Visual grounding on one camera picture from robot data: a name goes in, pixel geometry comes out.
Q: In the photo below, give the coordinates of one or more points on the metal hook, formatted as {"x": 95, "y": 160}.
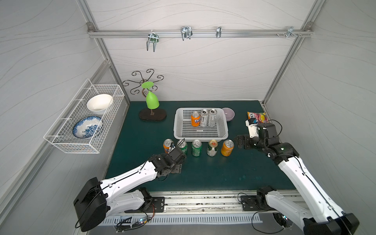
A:
{"x": 290, "y": 33}
{"x": 218, "y": 32}
{"x": 186, "y": 32}
{"x": 152, "y": 39}

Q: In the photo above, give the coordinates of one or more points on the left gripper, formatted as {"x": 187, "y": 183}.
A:
{"x": 178, "y": 154}

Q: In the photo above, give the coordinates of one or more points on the aluminium rail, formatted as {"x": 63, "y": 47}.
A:
{"x": 211, "y": 33}
{"x": 183, "y": 202}

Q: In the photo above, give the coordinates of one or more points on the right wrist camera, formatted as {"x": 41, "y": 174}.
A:
{"x": 252, "y": 125}

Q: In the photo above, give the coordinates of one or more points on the white plastic basket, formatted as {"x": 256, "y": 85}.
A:
{"x": 215, "y": 129}

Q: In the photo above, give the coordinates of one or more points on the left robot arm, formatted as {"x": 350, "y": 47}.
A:
{"x": 98, "y": 200}

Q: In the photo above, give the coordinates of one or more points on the black metal cup stand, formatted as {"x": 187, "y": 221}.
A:
{"x": 146, "y": 114}

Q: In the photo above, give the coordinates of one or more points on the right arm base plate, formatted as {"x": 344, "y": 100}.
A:
{"x": 251, "y": 203}

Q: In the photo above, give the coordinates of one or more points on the green soda can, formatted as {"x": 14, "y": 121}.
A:
{"x": 182, "y": 146}

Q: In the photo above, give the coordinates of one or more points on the aluminium front rail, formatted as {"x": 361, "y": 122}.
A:
{"x": 183, "y": 202}

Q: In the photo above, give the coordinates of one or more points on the Fox's candy bag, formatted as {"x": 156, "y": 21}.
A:
{"x": 257, "y": 117}

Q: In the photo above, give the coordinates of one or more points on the white can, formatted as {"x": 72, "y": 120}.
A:
{"x": 212, "y": 117}
{"x": 204, "y": 118}

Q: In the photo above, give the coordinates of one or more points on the green gold-top can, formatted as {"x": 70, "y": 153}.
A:
{"x": 212, "y": 148}

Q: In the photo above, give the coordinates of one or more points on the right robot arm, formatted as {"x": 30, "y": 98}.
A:
{"x": 322, "y": 217}

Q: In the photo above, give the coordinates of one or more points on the orange Fanta can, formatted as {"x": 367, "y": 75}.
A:
{"x": 168, "y": 145}

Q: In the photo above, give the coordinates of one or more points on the white bowl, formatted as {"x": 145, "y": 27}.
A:
{"x": 99, "y": 104}

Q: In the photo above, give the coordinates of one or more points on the aluminium top rail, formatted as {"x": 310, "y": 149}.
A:
{"x": 211, "y": 33}

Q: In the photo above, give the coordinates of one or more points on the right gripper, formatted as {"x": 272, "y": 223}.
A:
{"x": 245, "y": 141}

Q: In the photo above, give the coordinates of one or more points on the metal hook far left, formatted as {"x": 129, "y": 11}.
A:
{"x": 152, "y": 39}

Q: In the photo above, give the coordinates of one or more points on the metal hook far right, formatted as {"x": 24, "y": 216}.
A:
{"x": 290, "y": 33}

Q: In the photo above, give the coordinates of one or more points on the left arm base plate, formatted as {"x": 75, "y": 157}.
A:
{"x": 153, "y": 204}

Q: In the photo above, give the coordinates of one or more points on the white wire wall basket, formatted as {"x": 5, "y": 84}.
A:
{"x": 60, "y": 134}

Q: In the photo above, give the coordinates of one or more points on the green plastic wine glass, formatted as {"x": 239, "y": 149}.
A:
{"x": 151, "y": 99}

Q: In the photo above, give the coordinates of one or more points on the blue patterned plate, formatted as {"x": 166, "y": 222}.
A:
{"x": 87, "y": 127}

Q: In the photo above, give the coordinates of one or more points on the orange yellow drink can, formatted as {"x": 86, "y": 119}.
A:
{"x": 227, "y": 148}

